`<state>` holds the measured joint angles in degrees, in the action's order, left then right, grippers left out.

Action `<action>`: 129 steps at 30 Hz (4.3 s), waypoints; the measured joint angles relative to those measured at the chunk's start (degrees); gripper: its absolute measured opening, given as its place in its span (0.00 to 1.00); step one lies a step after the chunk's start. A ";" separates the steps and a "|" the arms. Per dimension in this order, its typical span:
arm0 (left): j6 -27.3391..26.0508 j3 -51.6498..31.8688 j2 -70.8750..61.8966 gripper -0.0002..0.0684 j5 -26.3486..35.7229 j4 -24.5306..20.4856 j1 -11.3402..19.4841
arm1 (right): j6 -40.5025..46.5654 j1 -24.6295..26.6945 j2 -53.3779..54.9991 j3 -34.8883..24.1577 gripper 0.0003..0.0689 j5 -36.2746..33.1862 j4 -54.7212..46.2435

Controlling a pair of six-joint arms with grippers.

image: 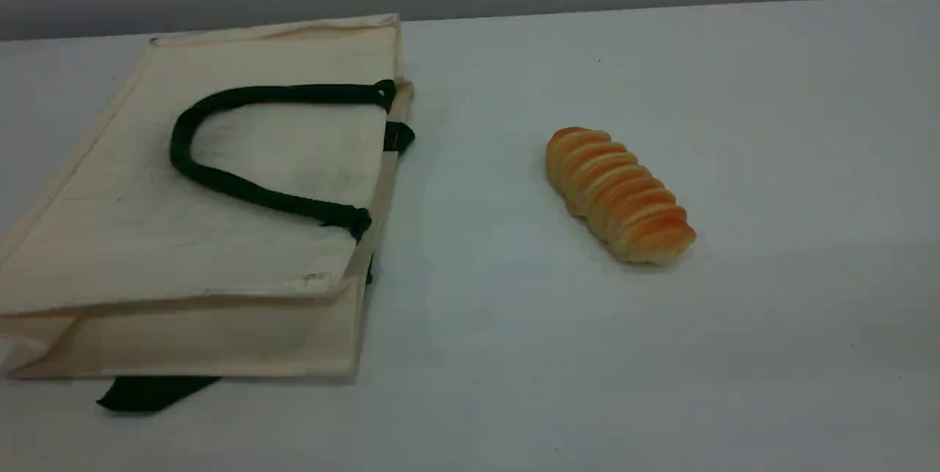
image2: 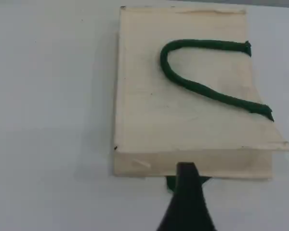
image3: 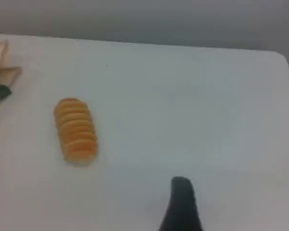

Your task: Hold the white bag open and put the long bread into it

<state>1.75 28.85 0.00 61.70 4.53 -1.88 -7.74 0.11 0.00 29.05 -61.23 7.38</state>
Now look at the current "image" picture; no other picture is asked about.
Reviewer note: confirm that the long ridged golden bread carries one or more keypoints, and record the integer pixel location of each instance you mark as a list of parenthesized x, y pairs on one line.
[(617, 193)]

